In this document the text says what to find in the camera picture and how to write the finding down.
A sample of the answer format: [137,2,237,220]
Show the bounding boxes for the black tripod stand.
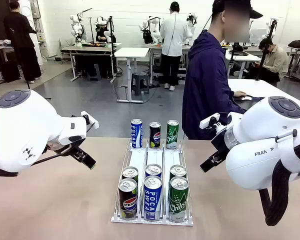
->
[23,79,52,101]

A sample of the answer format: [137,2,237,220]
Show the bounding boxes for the black backpack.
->
[1,59,22,83]

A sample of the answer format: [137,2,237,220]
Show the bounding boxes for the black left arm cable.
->
[0,163,19,178]

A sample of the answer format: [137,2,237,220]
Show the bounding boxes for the white background desk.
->
[224,46,262,78]

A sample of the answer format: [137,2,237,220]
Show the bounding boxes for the person's right forearm purple sleeve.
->
[228,98,248,116]

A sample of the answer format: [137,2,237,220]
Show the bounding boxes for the black light stand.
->
[109,16,117,83]

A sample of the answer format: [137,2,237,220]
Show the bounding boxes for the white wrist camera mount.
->
[80,110,100,130]
[199,112,227,133]

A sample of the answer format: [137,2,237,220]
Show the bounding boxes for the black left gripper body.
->
[46,139,82,157]

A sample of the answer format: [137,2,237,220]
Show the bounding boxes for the person in white shirt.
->
[159,1,189,91]

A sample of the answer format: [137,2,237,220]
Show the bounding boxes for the blue Pocari Sweat can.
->
[130,118,144,149]
[144,163,163,179]
[143,175,163,222]

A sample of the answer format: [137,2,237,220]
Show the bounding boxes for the white tower air conditioner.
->
[16,0,45,65]

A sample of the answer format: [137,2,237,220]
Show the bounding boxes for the large white table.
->
[226,78,300,118]

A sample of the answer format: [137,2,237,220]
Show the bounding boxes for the seated person beige shirt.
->
[248,37,290,85]

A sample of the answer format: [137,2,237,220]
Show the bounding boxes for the person in black wide trousers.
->
[2,0,43,85]

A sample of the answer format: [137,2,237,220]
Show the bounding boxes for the black serving tray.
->
[233,95,266,103]

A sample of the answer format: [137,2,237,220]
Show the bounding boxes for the green Chilsung cider can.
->
[168,176,190,223]
[166,120,180,150]
[169,164,188,180]

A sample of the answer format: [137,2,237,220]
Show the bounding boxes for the person in purple jacket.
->
[181,0,264,140]

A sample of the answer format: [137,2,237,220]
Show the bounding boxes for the black and white background robot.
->
[94,15,117,44]

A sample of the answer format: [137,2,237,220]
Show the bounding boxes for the black slanted pole stand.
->
[254,19,278,81]

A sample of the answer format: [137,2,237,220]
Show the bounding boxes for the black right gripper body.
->
[210,129,232,157]

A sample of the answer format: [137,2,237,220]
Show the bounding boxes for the black Pepsi can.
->
[121,166,139,183]
[118,178,138,221]
[149,121,162,149]

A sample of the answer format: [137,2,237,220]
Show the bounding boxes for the white wire can rack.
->
[110,138,194,227]

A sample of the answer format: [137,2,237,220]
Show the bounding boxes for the grey robot workbench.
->
[60,41,123,82]

